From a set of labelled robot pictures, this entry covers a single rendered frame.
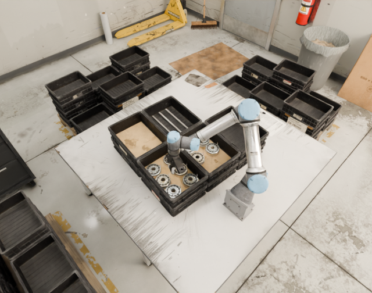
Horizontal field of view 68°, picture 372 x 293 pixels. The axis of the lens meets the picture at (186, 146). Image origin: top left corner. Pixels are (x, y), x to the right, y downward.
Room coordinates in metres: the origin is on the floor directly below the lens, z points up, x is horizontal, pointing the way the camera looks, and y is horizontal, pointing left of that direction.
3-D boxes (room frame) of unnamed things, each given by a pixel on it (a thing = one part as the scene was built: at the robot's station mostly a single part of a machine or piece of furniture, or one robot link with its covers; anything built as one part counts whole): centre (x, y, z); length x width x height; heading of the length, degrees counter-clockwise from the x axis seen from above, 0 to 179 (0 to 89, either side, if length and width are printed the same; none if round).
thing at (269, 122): (1.74, -0.69, 0.70); 0.33 x 0.23 x 0.01; 44
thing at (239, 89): (2.67, -0.65, 0.26); 0.40 x 0.30 x 0.23; 44
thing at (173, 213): (1.06, 0.09, 0.76); 0.40 x 0.30 x 0.12; 39
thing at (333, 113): (2.38, -1.50, 0.26); 0.40 x 0.30 x 0.23; 44
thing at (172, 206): (1.06, 0.09, 0.87); 0.40 x 0.30 x 0.11; 39
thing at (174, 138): (1.09, 0.07, 1.15); 0.09 x 0.08 x 0.11; 79
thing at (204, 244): (1.40, -0.07, 0.35); 1.60 x 1.60 x 0.70; 44
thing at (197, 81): (2.33, -0.09, 0.71); 0.22 x 0.19 x 0.01; 44
